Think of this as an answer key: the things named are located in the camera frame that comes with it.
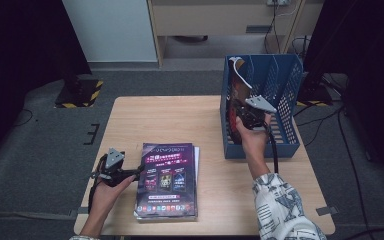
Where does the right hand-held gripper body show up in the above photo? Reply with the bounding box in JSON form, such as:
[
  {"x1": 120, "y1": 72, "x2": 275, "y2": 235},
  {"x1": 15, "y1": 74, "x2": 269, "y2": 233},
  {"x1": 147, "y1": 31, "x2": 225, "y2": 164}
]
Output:
[{"x1": 235, "y1": 94, "x2": 278, "y2": 131}]

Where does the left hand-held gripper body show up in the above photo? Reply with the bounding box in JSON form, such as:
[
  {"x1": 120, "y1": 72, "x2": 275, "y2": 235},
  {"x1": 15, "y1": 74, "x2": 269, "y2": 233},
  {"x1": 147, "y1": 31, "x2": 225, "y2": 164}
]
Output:
[{"x1": 91, "y1": 147, "x2": 130, "y2": 188}]

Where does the dark red cover magazine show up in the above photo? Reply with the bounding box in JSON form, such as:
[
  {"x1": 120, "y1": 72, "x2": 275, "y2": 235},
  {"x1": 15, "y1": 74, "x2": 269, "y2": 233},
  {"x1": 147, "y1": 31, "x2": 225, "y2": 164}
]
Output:
[{"x1": 226, "y1": 56, "x2": 254, "y2": 146}]

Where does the purple cover magazine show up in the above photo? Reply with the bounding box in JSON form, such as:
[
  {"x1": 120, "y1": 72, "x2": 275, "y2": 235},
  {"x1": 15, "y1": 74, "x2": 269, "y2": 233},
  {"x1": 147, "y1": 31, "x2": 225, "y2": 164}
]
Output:
[{"x1": 134, "y1": 142, "x2": 198, "y2": 221}]

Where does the blue file rack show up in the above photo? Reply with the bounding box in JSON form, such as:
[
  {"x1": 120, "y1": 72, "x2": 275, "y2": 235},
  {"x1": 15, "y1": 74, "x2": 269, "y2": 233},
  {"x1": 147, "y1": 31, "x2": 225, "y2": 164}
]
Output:
[{"x1": 219, "y1": 53, "x2": 304, "y2": 159}]

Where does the person's left hand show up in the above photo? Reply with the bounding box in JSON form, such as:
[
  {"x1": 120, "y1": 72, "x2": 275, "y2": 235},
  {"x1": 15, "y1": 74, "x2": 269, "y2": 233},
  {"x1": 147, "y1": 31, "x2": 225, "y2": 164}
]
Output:
[{"x1": 91, "y1": 175, "x2": 137, "y2": 216}]

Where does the person's right hand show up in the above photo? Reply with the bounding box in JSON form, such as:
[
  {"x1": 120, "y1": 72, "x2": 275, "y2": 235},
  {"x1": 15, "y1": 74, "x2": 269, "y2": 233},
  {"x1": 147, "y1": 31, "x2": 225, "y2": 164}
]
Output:
[{"x1": 235, "y1": 113, "x2": 273, "y2": 162}]

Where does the black floor tape mark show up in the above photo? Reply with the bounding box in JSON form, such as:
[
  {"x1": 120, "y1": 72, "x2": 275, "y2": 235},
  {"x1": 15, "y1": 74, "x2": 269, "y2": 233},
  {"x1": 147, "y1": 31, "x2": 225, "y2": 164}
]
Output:
[{"x1": 83, "y1": 123, "x2": 101, "y2": 146}]

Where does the grey tape strip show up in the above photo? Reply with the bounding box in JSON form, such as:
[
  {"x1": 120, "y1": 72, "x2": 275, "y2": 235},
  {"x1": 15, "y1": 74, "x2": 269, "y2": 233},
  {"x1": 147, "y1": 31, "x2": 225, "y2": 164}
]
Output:
[
  {"x1": 315, "y1": 205, "x2": 339, "y2": 217},
  {"x1": 69, "y1": 206, "x2": 93, "y2": 216}
]

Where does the light wood desk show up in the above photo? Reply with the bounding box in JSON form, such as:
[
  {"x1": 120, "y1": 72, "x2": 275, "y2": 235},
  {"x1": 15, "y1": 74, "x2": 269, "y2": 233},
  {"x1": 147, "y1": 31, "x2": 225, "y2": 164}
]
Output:
[{"x1": 146, "y1": 0, "x2": 324, "y2": 68}]

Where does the black curtain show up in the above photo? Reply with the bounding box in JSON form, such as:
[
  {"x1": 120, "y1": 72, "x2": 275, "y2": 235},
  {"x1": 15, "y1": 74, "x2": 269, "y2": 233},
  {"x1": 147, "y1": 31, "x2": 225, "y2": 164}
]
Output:
[
  {"x1": 0, "y1": 0, "x2": 93, "y2": 168},
  {"x1": 302, "y1": 0, "x2": 384, "y2": 183}
]

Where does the white cabinet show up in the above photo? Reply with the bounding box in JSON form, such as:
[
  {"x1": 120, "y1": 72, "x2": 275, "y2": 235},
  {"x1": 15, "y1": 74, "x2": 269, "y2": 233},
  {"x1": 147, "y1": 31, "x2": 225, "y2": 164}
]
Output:
[{"x1": 61, "y1": 0, "x2": 158, "y2": 63}]

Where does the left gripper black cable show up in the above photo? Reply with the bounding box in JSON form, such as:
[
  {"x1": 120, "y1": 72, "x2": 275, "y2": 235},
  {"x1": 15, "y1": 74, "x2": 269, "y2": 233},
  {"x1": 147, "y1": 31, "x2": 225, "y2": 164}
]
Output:
[{"x1": 87, "y1": 154, "x2": 109, "y2": 214}]

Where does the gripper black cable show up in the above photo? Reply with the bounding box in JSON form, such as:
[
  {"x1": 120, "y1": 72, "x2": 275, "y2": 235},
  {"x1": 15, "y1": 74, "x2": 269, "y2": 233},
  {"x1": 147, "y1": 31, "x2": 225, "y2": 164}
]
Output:
[
  {"x1": 262, "y1": 124, "x2": 280, "y2": 175},
  {"x1": 87, "y1": 154, "x2": 109, "y2": 214}
]

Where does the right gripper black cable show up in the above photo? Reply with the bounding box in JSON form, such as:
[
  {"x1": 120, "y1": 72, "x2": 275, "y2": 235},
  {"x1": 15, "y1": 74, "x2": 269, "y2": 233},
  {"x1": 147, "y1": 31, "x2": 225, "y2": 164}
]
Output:
[{"x1": 262, "y1": 124, "x2": 280, "y2": 175}]

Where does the black hanging cable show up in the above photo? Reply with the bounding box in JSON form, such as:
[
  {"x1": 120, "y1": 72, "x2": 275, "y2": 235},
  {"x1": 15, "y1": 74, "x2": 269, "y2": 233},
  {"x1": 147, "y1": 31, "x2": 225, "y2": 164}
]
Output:
[{"x1": 263, "y1": 0, "x2": 283, "y2": 54}]

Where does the thin black floor cable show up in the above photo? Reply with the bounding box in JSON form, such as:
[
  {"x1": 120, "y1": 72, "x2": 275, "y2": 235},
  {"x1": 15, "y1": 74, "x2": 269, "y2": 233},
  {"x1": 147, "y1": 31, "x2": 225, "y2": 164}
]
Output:
[{"x1": 13, "y1": 108, "x2": 34, "y2": 128}]

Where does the white cable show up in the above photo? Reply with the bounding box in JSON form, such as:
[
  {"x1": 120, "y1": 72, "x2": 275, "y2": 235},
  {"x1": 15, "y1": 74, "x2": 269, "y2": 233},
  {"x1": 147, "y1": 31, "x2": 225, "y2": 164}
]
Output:
[{"x1": 274, "y1": 3, "x2": 300, "y2": 18}]

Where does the long black floor cable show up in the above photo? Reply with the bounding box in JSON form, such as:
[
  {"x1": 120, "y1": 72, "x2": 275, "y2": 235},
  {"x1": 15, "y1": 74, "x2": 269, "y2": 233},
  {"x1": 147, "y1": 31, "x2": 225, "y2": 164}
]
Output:
[{"x1": 337, "y1": 108, "x2": 371, "y2": 240}]

